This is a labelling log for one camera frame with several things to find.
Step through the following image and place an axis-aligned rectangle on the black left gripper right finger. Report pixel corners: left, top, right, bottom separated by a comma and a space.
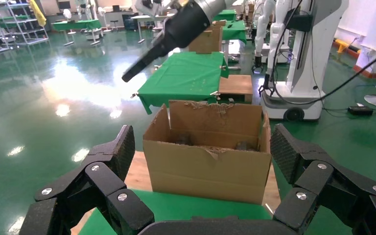
270, 123, 376, 235

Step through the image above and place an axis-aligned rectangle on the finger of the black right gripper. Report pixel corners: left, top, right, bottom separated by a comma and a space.
124, 47, 172, 83
121, 41, 167, 80

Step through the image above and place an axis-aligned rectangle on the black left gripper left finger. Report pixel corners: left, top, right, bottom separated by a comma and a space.
19, 124, 155, 235

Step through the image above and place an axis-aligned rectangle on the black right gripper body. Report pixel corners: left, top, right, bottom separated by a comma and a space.
160, 0, 211, 50

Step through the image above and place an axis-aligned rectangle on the idle robot black gripper body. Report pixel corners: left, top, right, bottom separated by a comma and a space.
261, 73, 273, 88

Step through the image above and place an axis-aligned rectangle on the brown carton with flap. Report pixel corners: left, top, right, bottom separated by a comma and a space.
188, 20, 224, 55

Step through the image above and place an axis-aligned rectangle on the large open cardboard carton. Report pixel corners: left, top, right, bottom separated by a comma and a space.
142, 99, 272, 206

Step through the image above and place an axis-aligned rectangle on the green tablecloth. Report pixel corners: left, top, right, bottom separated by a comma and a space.
222, 20, 248, 45
137, 51, 230, 115
212, 9, 237, 22
51, 19, 103, 32
77, 188, 273, 235

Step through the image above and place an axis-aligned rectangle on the black cabinet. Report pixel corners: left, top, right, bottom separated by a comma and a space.
121, 13, 141, 32

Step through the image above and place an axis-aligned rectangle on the idle white wheeled robot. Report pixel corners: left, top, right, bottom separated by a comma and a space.
252, 0, 289, 74
260, 0, 350, 121

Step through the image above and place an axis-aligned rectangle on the white table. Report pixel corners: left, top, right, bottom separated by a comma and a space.
130, 13, 167, 45

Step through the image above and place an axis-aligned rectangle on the white wheeled cart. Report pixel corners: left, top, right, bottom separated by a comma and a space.
85, 28, 105, 42

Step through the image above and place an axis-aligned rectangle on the white standing fan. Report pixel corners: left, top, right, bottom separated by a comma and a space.
96, 6, 108, 32
62, 8, 77, 35

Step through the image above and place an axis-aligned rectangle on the black power brick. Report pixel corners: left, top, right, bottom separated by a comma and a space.
347, 106, 374, 117

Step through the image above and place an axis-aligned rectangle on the orange yellow floor barrier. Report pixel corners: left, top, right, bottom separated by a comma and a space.
333, 38, 361, 55

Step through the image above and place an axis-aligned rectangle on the yellow garment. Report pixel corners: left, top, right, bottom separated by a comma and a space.
29, 0, 48, 28

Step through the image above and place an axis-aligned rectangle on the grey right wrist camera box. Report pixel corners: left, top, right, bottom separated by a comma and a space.
133, 0, 181, 18

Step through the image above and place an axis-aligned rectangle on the long black power cable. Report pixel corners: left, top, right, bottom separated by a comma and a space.
270, 0, 376, 106

